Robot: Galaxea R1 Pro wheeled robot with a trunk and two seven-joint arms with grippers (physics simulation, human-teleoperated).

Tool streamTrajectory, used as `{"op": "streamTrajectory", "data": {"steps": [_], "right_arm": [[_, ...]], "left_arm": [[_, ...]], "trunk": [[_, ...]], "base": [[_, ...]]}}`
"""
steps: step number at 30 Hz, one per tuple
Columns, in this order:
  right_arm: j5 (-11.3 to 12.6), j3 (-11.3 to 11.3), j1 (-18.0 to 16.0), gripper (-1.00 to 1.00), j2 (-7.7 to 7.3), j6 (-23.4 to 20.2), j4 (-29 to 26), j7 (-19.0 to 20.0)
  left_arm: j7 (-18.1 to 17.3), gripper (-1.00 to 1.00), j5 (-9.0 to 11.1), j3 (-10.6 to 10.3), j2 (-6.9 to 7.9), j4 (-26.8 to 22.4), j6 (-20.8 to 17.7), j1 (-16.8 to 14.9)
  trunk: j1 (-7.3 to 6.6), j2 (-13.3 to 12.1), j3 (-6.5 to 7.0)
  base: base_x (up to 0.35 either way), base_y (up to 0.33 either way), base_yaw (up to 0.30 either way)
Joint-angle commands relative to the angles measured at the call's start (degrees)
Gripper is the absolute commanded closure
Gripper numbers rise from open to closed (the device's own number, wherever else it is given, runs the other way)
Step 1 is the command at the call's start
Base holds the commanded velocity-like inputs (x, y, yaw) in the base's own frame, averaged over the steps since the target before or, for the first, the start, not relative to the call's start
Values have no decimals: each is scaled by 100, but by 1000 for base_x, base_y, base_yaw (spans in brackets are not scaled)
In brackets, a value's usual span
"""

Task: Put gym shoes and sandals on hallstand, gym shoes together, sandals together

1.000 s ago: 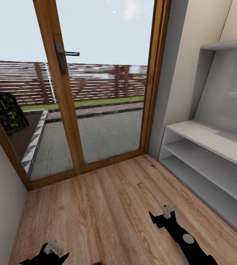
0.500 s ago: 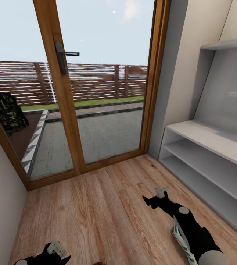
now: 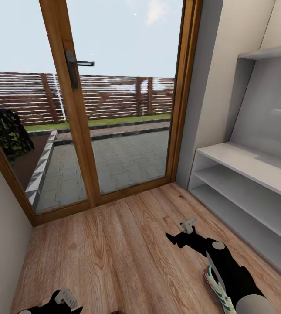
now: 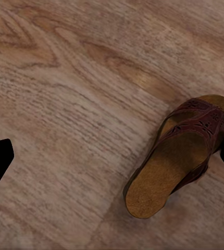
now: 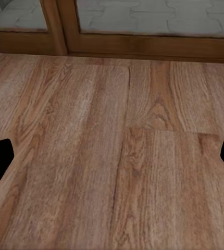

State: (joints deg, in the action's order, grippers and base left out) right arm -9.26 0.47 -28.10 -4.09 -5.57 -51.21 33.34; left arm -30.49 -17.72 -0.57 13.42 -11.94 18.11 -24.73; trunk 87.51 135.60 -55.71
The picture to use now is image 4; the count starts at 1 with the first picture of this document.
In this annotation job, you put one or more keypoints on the sandal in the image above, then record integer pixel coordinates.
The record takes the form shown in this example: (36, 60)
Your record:
(180, 155)

